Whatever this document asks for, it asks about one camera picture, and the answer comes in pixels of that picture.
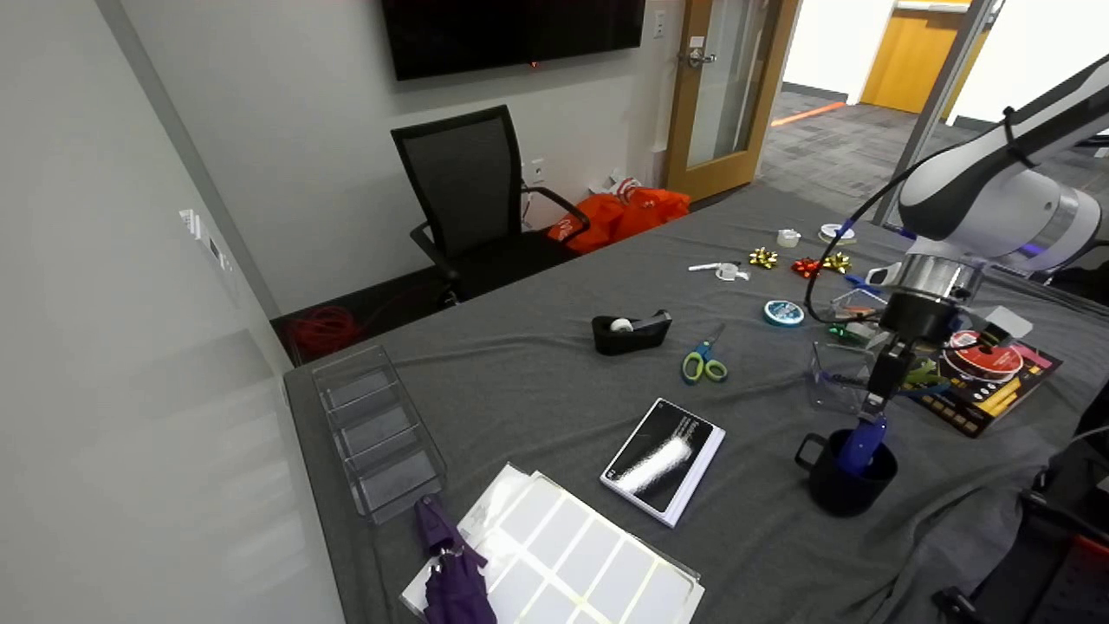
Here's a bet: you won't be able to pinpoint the purple cloth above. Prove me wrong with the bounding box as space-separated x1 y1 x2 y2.
415 496 495 624

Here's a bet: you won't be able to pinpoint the green yellow scissors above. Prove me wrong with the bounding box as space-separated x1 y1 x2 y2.
681 334 730 385

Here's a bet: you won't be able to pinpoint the white label sheet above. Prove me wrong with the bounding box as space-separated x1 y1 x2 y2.
458 464 702 624

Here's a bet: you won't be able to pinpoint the wall television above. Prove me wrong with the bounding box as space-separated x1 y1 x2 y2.
381 0 646 78

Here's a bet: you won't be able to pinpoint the gold bow upper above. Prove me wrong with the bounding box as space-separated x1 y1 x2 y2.
748 247 775 270

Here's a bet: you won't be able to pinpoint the gold bow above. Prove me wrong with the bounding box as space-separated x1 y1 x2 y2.
823 254 854 274
748 247 775 270

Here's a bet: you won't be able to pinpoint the black cup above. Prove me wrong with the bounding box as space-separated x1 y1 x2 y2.
793 431 898 516

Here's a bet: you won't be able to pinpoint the white crumpled tape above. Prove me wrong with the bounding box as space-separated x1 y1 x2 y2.
686 259 748 285

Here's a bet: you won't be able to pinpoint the black orange ribbon package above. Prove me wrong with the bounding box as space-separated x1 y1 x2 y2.
906 329 1061 438

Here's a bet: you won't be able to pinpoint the orange bag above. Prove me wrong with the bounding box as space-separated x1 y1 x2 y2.
547 186 693 254

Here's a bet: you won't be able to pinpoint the red cable coil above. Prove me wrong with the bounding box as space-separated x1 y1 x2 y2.
288 301 371 365

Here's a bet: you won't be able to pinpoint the green highlighter pen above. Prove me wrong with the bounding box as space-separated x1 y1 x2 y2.
828 323 877 345

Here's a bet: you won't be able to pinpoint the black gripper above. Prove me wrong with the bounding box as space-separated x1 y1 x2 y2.
868 254 982 409

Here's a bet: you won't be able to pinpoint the white ribbon spool right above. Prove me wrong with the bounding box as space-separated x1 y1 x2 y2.
817 222 857 244

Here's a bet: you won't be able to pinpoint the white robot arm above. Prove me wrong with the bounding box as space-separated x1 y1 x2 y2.
864 58 1109 411

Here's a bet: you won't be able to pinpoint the teal ribbon spool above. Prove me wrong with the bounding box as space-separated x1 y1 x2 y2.
764 298 808 329

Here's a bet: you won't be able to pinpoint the red bow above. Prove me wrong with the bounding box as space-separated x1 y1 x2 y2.
790 255 823 280

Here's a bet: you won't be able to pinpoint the gold bow lower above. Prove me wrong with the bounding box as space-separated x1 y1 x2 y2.
823 254 854 274

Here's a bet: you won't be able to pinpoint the clear plastic tray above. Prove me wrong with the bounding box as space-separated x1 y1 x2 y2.
315 353 439 525

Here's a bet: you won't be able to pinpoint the black office chair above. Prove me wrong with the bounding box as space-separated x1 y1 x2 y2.
392 105 590 301

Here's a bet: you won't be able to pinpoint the black tape dispenser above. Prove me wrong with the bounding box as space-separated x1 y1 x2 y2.
594 310 671 353

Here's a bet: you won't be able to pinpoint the black white notebook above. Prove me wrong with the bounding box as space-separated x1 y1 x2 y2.
599 400 723 527

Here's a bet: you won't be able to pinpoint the blue marker object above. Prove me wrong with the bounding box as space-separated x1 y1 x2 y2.
838 415 887 475

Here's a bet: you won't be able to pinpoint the grey tablecloth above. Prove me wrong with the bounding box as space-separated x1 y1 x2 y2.
288 186 1109 624

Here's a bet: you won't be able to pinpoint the clear tape roll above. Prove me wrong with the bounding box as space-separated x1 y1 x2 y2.
775 228 802 248

